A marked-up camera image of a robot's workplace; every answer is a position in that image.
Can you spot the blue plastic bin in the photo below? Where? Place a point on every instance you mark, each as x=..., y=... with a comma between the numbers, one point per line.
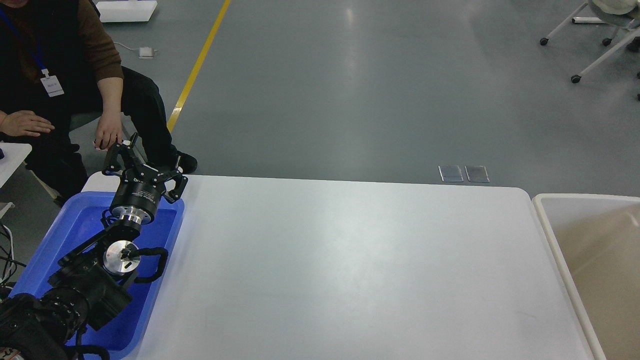
x=78, y=221

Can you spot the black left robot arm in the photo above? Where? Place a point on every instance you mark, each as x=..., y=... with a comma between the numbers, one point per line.
x=91, y=286

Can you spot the white side table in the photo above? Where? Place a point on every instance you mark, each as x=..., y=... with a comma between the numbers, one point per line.
x=14, y=155

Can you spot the left metal floor plate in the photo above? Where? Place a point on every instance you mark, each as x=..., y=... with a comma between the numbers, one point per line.
x=451, y=173

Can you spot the white plastic bin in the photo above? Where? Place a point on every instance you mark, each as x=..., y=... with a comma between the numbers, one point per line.
x=595, y=242

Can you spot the white id badge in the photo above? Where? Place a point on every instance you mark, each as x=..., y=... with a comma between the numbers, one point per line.
x=52, y=86

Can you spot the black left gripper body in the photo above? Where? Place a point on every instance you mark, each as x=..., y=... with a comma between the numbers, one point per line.
x=138, y=196

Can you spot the right metal floor plate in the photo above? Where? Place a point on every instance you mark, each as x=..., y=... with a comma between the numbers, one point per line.
x=477, y=174

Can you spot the white box on floor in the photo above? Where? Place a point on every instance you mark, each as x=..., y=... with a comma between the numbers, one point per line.
x=126, y=11

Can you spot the metal floor plate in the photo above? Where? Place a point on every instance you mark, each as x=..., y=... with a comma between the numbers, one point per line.
x=451, y=173
x=477, y=174

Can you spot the seated person in brown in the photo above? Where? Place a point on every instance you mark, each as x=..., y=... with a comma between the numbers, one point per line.
x=65, y=38

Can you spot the person's right hand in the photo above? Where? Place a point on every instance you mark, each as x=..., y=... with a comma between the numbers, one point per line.
x=24, y=124

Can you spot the white power adapter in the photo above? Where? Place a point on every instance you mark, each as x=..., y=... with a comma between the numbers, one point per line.
x=146, y=53

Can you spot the person's left hand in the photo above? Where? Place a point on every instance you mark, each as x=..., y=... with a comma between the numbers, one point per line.
x=109, y=131

